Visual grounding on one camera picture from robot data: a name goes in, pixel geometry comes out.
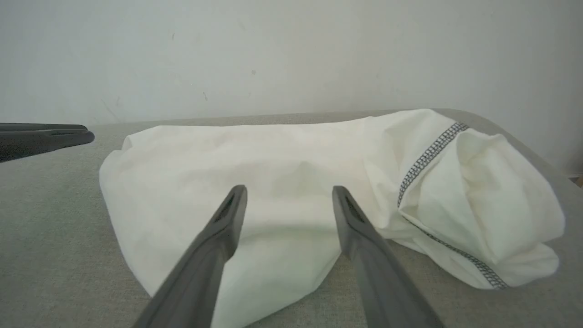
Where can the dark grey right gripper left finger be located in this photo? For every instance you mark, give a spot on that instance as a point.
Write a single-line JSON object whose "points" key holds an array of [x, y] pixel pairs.
{"points": [[200, 269]]}

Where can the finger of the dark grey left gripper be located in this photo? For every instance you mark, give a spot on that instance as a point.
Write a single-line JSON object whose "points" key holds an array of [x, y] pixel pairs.
{"points": [[41, 127], [41, 142]]}

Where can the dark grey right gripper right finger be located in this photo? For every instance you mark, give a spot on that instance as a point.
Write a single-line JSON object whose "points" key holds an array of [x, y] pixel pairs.
{"points": [[382, 273]]}

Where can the white garment with grey stitching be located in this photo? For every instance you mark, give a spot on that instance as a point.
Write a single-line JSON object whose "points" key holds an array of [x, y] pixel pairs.
{"points": [[296, 159]]}

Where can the grey fabric sofa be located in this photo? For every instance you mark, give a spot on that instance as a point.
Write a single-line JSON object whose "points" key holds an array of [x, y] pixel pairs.
{"points": [[54, 250]]}

